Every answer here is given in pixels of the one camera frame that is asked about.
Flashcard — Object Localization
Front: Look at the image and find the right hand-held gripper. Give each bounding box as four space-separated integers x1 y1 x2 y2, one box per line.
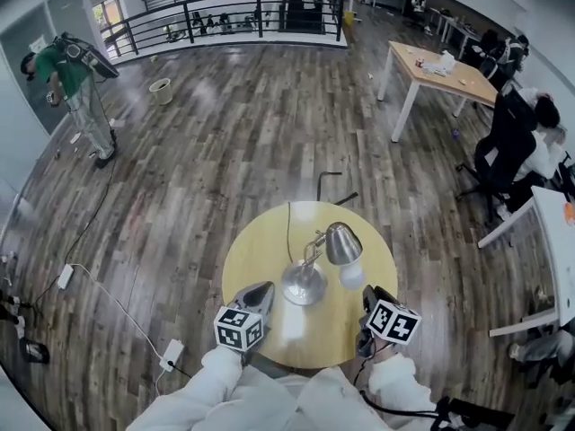
357 284 423 359

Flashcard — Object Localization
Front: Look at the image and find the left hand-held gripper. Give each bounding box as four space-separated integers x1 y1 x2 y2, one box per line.
214 280 276 355

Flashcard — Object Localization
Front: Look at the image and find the silver desk lamp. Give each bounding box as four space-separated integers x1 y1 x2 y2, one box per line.
280 221 367 307

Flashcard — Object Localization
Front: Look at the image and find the person's left forearm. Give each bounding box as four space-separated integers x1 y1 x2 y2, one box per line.
128 346 297 431

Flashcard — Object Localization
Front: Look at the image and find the person's right forearm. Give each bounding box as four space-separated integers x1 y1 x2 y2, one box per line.
358 352 450 431

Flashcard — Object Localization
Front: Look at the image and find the round yellow table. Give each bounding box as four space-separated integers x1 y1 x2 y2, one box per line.
221 200 399 370

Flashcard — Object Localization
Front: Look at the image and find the black office chair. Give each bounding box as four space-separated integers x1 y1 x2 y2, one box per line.
455 90 540 224

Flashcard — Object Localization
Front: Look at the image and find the wooden table with white legs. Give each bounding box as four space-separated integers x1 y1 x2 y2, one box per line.
376 40 500 144

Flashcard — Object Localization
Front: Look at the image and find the beige waste bin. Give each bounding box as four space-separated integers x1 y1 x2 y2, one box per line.
148 77 173 106

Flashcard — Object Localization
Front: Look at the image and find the white box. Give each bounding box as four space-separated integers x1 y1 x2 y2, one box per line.
420 50 457 78

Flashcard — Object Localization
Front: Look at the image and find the black metal railing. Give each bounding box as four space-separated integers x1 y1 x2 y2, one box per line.
99 0 347 58

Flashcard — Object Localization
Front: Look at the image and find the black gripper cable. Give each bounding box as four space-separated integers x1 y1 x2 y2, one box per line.
352 356 450 419

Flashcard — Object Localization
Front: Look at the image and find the black lamp cord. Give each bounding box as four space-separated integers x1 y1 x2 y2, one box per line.
286 201 296 265

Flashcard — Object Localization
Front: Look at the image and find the white cable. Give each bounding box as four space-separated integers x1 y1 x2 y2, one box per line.
70 262 174 397

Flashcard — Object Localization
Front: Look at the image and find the long black floor cable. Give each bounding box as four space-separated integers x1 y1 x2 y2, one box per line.
31 157 119 310

